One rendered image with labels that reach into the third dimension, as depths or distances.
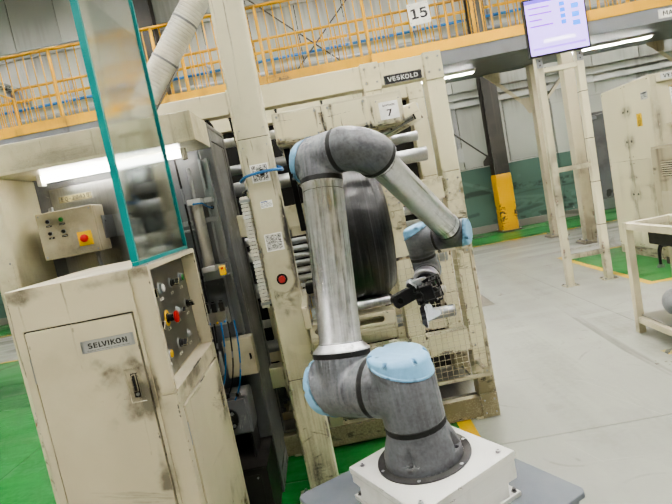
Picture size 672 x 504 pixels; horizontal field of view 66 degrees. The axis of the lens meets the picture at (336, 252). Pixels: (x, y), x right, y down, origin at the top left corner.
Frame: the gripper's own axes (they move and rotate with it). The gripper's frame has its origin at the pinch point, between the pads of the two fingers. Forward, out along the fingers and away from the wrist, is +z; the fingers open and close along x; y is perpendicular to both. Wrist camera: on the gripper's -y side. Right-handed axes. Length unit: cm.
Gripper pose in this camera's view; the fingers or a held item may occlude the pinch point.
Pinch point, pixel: (415, 306)
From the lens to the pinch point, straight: 155.9
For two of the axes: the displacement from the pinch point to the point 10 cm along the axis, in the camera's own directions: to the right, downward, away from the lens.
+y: 8.8, -3.5, -3.1
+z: -2.2, 2.7, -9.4
